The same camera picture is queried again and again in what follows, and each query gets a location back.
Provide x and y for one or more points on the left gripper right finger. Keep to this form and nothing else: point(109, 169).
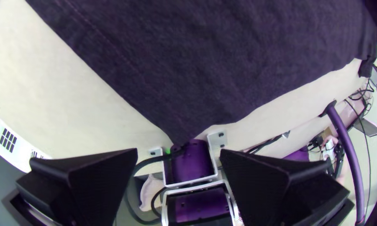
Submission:
point(270, 194)

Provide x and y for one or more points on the black t-shirt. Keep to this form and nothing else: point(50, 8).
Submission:
point(207, 62)

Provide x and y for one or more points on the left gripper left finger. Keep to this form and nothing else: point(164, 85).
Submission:
point(81, 188)

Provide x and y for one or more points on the white laundry basket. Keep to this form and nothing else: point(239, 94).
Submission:
point(18, 150)

